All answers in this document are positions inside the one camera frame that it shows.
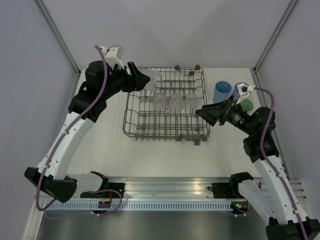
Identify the aluminium frame post right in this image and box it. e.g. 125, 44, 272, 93
252, 0, 300, 74

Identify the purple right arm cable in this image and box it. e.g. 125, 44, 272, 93
253, 86, 311, 240

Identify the aluminium frame post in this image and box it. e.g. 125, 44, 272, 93
252, 0, 300, 74
33, 0, 81, 77

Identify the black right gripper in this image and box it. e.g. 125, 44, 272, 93
195, 94, 256, 136

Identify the blue plastic cup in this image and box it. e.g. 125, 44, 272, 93
212, 81, 232, 104

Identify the aluminium frame post left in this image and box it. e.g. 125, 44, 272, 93
33, 0, 81, 77

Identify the aluminium table front rail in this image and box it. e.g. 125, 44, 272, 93
36, 176, 308, 201

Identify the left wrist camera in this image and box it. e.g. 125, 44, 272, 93
100, 45, 125, 70

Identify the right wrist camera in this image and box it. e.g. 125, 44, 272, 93
234, 82, 256, 105

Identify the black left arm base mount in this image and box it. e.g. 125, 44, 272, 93
80, 182, 125, 199

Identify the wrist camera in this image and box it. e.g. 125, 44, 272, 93
100, 45, 125, 70
234, 82, 256, 105

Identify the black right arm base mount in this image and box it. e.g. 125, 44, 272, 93
206, 182, 243, 199

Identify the purple plastic cup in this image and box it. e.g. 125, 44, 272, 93
232, 82, 240, 99

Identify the grey wire dish rack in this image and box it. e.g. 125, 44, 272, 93
122, 65, 211, 146

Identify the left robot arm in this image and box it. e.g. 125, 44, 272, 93
24, 60, 151, 203

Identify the white slotted cable duct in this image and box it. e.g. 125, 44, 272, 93
48, 200, 232, 212

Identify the clear glass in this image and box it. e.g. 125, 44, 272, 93
138, 68, 162, 92
185, 92, 199, 112
154, 92, 167, 111
169, 93, 183, 112

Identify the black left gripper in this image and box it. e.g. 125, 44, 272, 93
101, 61, 151, 100

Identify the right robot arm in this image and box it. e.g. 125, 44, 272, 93
195, 99, 320, 240

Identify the green plastic cup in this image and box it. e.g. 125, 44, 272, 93
239, 98, 254, 112

